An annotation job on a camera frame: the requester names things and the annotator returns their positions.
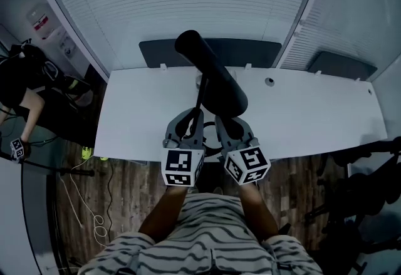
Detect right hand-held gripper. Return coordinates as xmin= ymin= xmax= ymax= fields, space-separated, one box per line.
xmin=214 ymin=115 xmax=272 ymax=188

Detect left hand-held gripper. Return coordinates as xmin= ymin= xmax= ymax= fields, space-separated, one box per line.
xmin=161 ymin=107 xmax=207 ymax=188

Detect person's left forearm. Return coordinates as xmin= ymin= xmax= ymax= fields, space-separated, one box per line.
xmin=137 ymin=185 xmax=189 ymax=244

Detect person's right forearm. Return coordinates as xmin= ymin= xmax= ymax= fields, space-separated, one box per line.
xmin=238 ymin=184 xmax=280 ymax=242

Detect striped shirt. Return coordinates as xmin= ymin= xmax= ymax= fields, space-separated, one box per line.
xmin=76 ymin=192 xmax=324 ymax=275

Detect yellow-green shoes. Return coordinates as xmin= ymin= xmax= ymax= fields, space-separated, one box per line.
xmin=81 ymin=146 xmax=110 ymax=162

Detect dark grey partition panel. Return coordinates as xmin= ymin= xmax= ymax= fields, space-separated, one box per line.
xmin=308 ymin=50 xmax=378 ymax=82
xmin=138 ymin=38 xmax=283 ymax=69

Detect black office chair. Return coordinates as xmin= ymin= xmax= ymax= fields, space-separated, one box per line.
xmin=304 ymin=135 xmax=401 ymax=271

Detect black stand bar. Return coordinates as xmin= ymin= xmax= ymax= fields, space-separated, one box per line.
xmin=0 ymin=150 xmax=95 ymax=177

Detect white water dispenser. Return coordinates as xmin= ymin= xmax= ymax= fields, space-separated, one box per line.
xmin=26 ymin=3 xmax=78 ymax=60

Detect white floor cable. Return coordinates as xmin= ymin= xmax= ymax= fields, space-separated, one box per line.
xmin=58 ymin=163 xmax=109 ymax=248

